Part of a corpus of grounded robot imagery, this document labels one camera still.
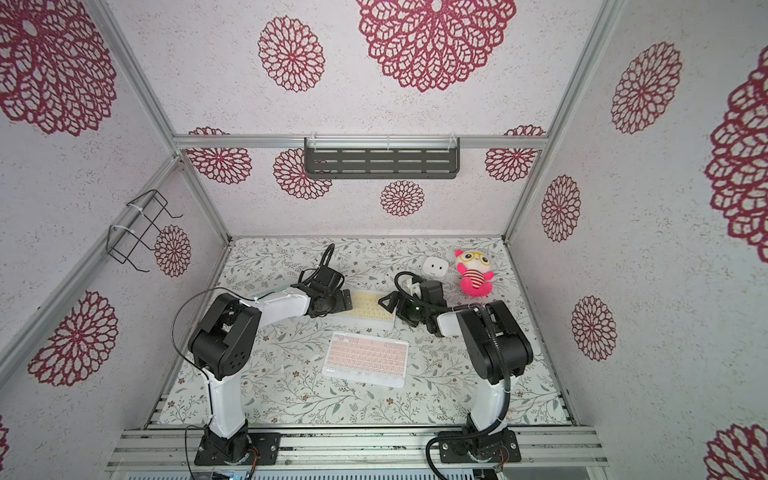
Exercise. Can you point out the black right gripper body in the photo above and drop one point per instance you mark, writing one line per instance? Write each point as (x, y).
(393, 302)

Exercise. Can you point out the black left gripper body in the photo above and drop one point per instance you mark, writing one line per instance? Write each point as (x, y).
(338, 304)

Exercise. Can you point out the white keyboard yellow keys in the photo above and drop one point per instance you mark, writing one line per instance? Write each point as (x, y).
(368, 312)

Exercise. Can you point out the white keyboard pink keys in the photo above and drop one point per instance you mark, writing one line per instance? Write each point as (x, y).
(367, 359)

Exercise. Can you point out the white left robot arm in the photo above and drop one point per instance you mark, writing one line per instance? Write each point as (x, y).
(223, 342)

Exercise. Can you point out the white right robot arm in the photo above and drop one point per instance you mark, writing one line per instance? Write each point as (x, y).
(498, 349)

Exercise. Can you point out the pink plush toy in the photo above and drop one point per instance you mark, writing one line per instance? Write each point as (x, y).
(476, 273)

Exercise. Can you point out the grey metal wall shelf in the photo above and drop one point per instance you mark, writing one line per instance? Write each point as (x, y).
(382, 160)

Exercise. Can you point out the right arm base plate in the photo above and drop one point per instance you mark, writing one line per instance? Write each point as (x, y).
(499, 448)

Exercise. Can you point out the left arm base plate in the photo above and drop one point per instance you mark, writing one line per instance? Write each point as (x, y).
(244, 447)

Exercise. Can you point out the black wire wall rack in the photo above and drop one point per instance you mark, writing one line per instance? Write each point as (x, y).
(123, 240)

